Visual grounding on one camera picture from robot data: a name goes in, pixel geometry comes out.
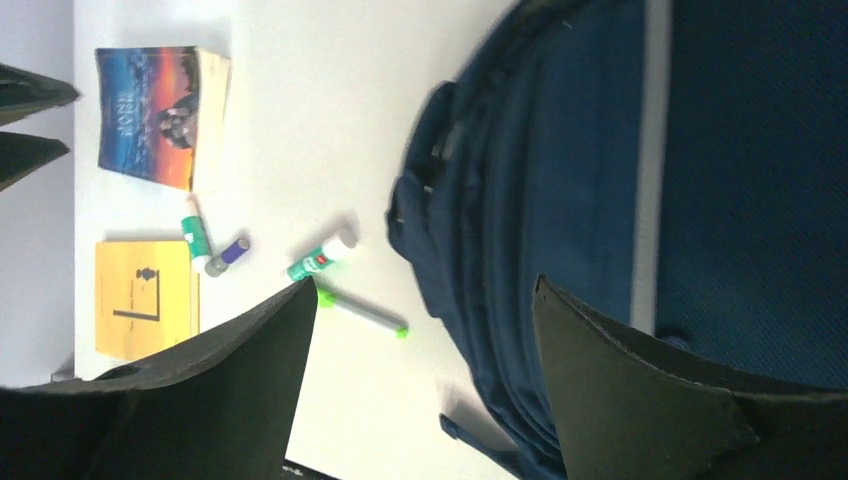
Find green white glue stick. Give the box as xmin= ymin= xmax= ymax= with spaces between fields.
xmin=180 ymin=194 xmax=212 ymax=273

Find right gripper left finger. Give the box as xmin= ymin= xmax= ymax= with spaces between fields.
xmin=1 ymin=279 xmax=317 ymax=479

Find green capped marker pen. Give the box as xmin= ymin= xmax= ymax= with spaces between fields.
xmin=317 ymin=288 xmax=409 ymax=339

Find purple capped small tube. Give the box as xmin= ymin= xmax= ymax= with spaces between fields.
xmin=204 ymin=237 xmax=251 ymax=278

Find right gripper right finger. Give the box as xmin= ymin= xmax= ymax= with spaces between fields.
xmin=532 ymin=277 xmax=847 ymax=479

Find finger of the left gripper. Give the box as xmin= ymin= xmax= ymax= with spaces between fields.
xmin=0 ymin=131 xmax=70 ymax=190
xmin=1 ymin=64 xmax=79 ymax=126

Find yellow paperback book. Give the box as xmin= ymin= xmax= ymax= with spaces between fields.
xmin=95 ymin=240 xmax=200 ymax=362

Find navy blue backpack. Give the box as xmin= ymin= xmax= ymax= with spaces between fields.
xmin=387 ymin=1 xmax=847 ymax=479

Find Jane Eyre paperback book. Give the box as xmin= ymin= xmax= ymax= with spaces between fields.
xmin=96 ymin=46 xmax=232 ymax=194

